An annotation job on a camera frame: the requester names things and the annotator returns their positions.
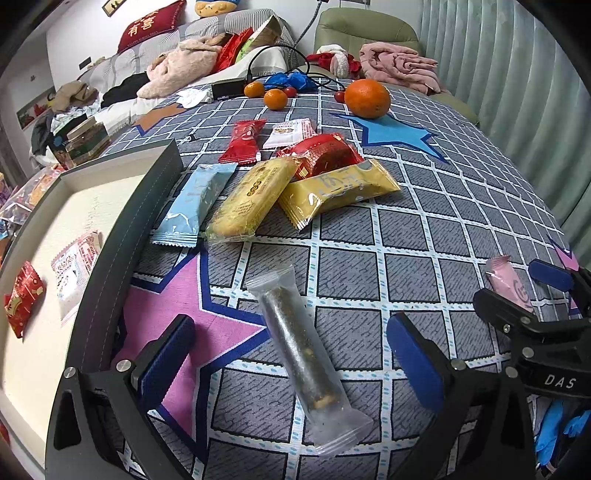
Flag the black garment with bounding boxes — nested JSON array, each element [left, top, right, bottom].
[[102, 73, 151, 108]]

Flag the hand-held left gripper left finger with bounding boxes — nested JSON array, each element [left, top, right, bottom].
[[45, 314, 197, 480]]

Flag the clear bags of snacks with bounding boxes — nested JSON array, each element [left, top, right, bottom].
[[0, 168, 65, 227]]

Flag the grey cardboard box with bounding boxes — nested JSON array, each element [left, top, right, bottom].
[[0, 138, 185, 480]]

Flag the grey striped sofa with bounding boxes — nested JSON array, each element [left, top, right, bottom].
[[78, 9, 301, 121]]

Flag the small red snack packet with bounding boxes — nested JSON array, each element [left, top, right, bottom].
[[218, 119, 267, 165]]

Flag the large orange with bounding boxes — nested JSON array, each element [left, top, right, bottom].
[[344, 79, 391, 120]]

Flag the red and white garment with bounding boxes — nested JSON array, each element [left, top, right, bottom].
[[305, 44, 362, 78]]

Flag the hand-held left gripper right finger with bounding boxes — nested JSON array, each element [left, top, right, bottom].
[[386, 312, 550, 480]]

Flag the yellow and blue plush toy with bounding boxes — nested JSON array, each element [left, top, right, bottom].
[[194, 0, 243, 18]]

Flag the brown paper bag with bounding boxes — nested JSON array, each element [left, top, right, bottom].
[[235, 16, 283, 63]]

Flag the stack of books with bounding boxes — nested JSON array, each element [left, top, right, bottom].
[[48, 116, 112, 169]]

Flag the white snack packet pink print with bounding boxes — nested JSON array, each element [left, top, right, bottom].
[[262, 119, 315, 149], [51, 231, 102, 328]]

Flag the large red translucent snack packet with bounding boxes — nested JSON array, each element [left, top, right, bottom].
[[276, 133, 365, 181]]

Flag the khaki clothes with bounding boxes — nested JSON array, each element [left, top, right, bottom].
[[48, 80, 99, 112]]

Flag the blue plastic bag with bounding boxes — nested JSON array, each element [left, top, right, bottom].
[[264, 71, 319, 92]]

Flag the white crumpled tissue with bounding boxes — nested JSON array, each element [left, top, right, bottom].
[[175, 89, 212, 109]]

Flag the pale green curtain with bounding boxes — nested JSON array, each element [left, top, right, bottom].
[[418, 0, 591, 259]]

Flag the clear packet of yellow biscuits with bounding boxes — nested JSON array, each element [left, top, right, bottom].
[[205, 157, 301, 243]]

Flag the wall picture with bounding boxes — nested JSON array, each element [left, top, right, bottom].
[[16, 88, 56, 127]]

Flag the light blue snack packet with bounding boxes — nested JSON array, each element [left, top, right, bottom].
[[151, 164, 238, 247]]

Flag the red snack packet gold print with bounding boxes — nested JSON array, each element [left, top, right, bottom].
[[4, 261, 47, 339]]

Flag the black cable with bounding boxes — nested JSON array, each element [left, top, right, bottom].
[[247, 45, 342, 90]]

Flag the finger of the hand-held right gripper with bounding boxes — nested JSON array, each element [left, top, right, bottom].
[[529, 258, 591, 319], [473, 288, 539, 344]]

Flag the clear packet with dark roll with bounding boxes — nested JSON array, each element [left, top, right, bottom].
[[244, 265, 374, 457]]

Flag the pink blanket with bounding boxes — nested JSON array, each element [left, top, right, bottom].
[[359, 42, 443, 95]]

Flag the beige plush jacket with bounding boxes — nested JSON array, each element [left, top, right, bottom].
[[137, 38, 222, 99]]

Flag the grey checked star bedsheet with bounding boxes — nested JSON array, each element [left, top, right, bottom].
[[46, 76, 591, 480]]

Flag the black power bank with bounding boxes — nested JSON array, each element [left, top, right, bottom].
[[211, 78, 252, 100]]

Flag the red bag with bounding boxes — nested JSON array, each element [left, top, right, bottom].
[[213, 28, 254, 73]]

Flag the green armchair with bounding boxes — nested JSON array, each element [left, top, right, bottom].
[[314, 8, 481, 125]]

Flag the yellow snack packet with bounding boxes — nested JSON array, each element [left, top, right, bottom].
[[278, 159, 402, 230]]

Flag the grey braided cable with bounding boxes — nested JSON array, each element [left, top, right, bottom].
[[295, 0, 333, 44]]

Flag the person's right hand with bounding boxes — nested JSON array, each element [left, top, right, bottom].
[[536, 399, 591, 467]]

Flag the red pillow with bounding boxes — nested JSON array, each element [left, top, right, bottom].
[[117, 0, 185, 54]]

